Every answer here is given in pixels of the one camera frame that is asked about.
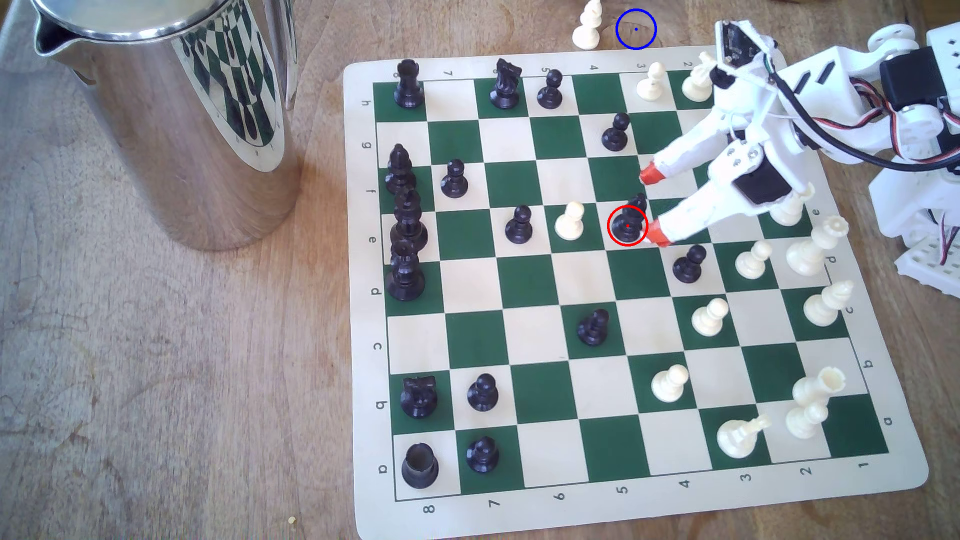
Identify small gripper camera board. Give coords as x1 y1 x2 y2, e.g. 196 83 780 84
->
714 18 778 76

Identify black chess knight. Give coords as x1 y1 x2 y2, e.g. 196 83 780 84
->
399 375 439 420
489 58 524 111

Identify black chess king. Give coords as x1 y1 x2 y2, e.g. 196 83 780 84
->
384 240 427 303

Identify red black servo wires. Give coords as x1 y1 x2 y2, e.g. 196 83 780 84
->
847 75 899 123

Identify white chess queen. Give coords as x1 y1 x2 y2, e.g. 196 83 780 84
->
785 214 850 277

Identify white chess pawn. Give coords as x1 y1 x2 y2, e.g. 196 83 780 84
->
636 61 669 103
690 297 730 338
554 201 587 242
734 240 774 281
572 0 605 51
650 364 690 404

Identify shiny steel pitcher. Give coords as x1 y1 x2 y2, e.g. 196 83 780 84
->
30 0 305 252

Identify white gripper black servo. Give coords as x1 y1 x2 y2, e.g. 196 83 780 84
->
638 69 817 248

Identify black chess pawn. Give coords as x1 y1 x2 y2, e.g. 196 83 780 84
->
466 372 500 413
672 244 708 285
576 308 611 348
536 68 565 111
465 436 501 474
601 112 632 153
440 159 470 200
504 204 534 246
609 192 651 245

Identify black chess rook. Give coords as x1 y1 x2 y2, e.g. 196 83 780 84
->
393 58 426 111
400 442 441 490

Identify black chess queen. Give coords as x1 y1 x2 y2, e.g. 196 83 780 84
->
390 187 430 254

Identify white chess bishop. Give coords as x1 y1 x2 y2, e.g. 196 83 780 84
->
803 279 855 327
716 414 773 460

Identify red base wires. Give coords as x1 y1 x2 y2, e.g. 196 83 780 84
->
930 210 960 264

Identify black chess bishop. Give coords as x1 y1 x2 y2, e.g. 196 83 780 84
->
384 144 418 198

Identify white perforated plate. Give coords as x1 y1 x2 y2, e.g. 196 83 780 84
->
896 228 960 300

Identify green and cream chess mat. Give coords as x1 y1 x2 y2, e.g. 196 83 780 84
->
342 43 931 540

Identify white chess rook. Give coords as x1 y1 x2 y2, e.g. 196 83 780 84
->
768 183 817 228

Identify white chess knight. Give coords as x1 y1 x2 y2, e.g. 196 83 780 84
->
681 51 718 104

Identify black camera cable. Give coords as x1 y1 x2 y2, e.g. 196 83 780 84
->
757 56 960 166

